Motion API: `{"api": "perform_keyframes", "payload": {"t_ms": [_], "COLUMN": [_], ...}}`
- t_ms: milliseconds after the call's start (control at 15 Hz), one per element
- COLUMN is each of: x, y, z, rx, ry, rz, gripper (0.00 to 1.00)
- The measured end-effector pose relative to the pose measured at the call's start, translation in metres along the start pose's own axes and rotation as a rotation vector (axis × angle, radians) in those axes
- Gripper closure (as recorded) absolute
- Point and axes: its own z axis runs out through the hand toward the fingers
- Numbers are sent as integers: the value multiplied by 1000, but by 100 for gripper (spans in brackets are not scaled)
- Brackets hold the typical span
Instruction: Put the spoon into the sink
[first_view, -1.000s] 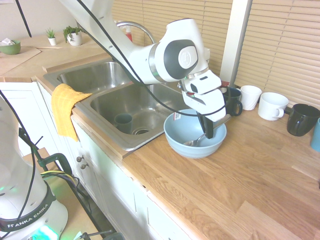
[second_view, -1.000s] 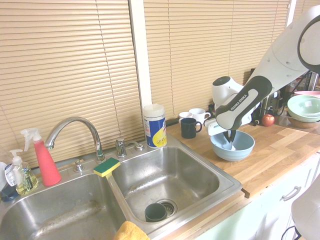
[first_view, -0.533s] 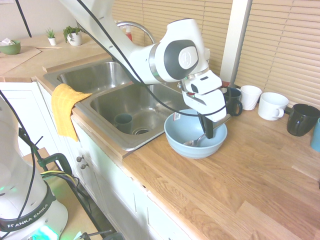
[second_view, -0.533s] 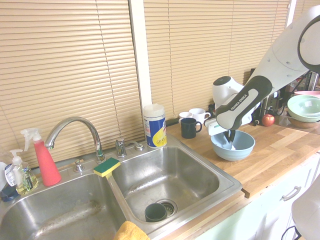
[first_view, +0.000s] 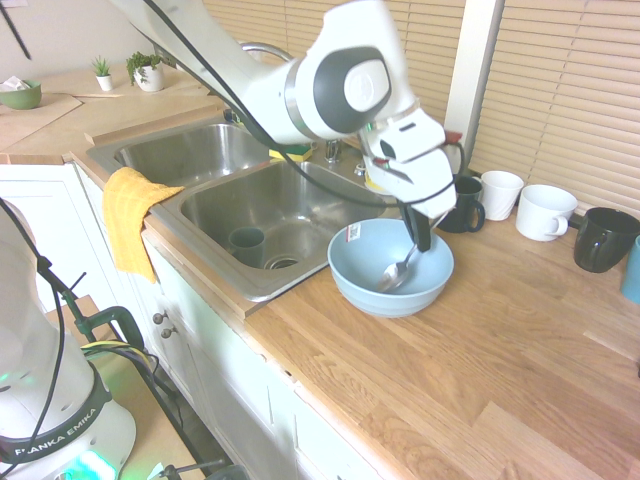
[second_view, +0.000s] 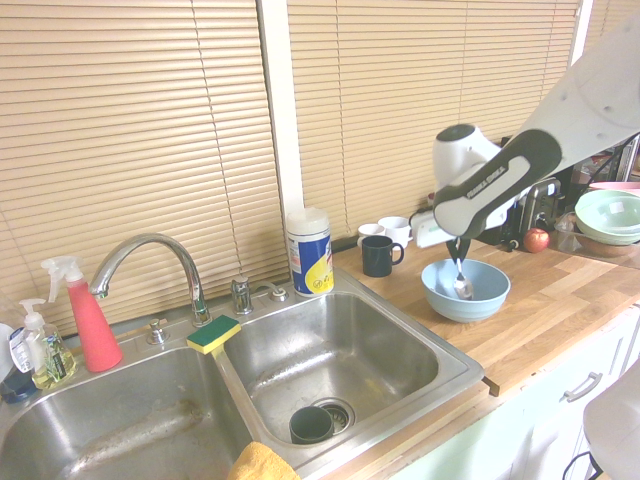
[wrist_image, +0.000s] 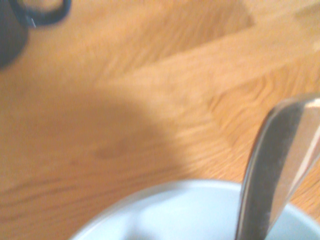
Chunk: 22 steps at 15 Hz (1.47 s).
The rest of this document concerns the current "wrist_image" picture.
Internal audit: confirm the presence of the light blue ceramic bowl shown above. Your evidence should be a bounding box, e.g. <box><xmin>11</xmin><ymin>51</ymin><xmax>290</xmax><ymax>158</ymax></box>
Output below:
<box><xmin>70</xmin><ymin>179</ymin><xmax>320</xmax><ymax>240</ymax></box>

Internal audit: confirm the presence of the dark blue mug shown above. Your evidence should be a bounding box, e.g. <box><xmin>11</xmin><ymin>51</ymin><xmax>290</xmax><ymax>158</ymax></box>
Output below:
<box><xmin>0</xmin><ymin>0</ymin><xmax>72</xmax><ymax>68</ymax></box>

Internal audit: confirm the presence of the metal spoon handle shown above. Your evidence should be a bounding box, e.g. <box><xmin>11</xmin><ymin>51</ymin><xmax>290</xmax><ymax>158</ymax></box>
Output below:
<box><xmin>234</xmin><ymin>92</ymin><xmax>320</xmax><ymax>240</ymax></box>

